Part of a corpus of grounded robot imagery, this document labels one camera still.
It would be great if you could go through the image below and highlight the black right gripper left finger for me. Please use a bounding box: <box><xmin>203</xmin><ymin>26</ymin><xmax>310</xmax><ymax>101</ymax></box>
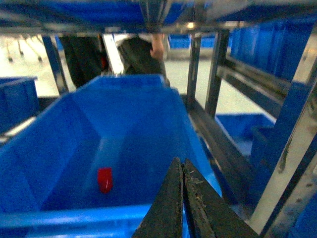
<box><xmin>132</xmin><ymin>158</ymin><xmax>183</xmax><ymax>238</ymax></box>

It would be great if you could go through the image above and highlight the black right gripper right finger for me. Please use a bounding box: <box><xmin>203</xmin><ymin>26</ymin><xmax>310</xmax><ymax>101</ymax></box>
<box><xmin>182</xmin><ymin>159</ymin><xmax>259</xmax><ymax>238</ymax></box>

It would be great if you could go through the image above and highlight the red toy block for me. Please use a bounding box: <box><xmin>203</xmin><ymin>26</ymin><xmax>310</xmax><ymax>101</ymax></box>
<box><xmin>97</xmin><ymin>167</ymin><xmax>113</xmax><ymax>193</ymax></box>

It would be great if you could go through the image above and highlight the blue bin upper rack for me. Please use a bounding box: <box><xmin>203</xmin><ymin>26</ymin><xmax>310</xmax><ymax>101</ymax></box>
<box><xmin>0</xmin><ymin>88</ymin><xmax>220</xmax><ymax>238</ymax></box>

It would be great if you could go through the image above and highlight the blue bin lower right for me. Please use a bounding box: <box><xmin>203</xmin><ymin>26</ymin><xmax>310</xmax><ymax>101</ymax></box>
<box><xmin>215</xmin><ymin>114</ymin><xmax>275</xmax><ymax>157</ymax></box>

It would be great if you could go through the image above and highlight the blue bin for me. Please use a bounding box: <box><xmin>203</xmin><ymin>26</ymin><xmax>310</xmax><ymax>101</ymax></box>
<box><xmin>0</xmin><ymin>76</ymin><xmax>40</xmax><ymax>133</ymax></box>
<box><xmin>78</xmin><ymin>74</ymin><xmax>169</xmax><ymax>91</ymax></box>
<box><xmin>215</xmin><ymin>114</ymin><xmax>275</xmax><ymax>157</ymax></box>

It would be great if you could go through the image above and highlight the steel flow rack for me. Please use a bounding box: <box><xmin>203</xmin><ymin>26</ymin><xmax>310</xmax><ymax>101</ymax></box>
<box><xmin>0</xmin><ymin>0</ymin><xmax>317</xmax><ymax>238</ymax></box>

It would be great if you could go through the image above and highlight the blue bin behind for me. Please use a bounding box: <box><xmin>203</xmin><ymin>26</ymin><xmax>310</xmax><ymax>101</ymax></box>
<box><xmin>78</xmin><ymin>74</ymin><xmax>169</xmax><ymax>91</ymax></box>

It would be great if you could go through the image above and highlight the person in dark clothes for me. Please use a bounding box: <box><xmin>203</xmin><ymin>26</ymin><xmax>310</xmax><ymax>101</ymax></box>
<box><xmin>59</xmin><ymin>34</ymin><xmax>170</xmax><ymax>88</ymax></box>

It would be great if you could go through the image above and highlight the blue bin left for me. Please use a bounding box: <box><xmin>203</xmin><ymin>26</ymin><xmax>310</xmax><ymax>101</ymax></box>
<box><xmin>0</xmin><ymin>76</ymin><xmax>40</xmax><ymax>133</ymax></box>

